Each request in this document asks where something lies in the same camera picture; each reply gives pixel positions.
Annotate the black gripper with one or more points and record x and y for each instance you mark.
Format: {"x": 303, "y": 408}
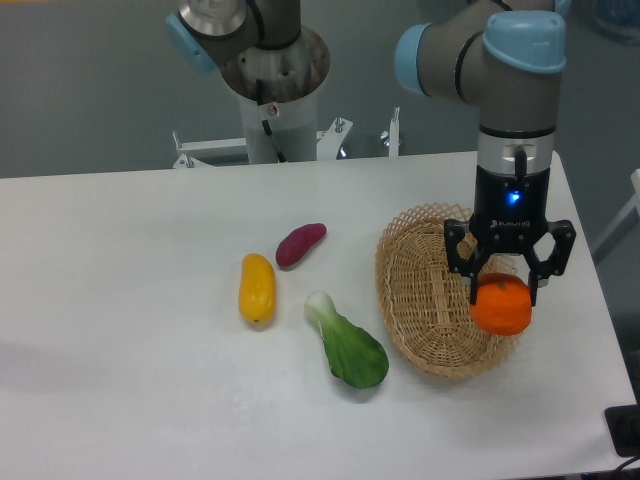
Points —
{"x": 510, "y": 220}

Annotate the orange fruit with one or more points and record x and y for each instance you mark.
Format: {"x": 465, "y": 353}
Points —
{"x": 503, "y": 305}

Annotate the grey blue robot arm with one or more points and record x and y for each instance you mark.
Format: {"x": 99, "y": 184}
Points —
{"x": 505, "y": 57}

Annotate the woven wicker basket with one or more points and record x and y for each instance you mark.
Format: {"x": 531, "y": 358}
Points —
{"x": 424, "y": 306}

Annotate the green bok choy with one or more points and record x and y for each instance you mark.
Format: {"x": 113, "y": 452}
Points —
{"x": 353, "y": 355}

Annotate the black device at edge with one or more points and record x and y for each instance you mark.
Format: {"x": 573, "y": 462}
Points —
{"x": 623, "y": 426}

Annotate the purple sweet potato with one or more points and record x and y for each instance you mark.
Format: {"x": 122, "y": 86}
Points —
{"x": 297, "y": 244}

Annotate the yellow mango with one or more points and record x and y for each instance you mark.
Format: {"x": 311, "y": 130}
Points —
{"x": 257, "y": 297}

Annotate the white frame at right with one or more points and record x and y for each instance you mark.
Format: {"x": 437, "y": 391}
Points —
{"x": 621, "y": 224}

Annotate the white metal base frame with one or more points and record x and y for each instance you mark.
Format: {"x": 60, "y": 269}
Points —
{"x": 330, "y": 146}

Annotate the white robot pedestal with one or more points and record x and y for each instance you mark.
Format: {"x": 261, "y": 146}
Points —
{"x": 277, "y": 132}

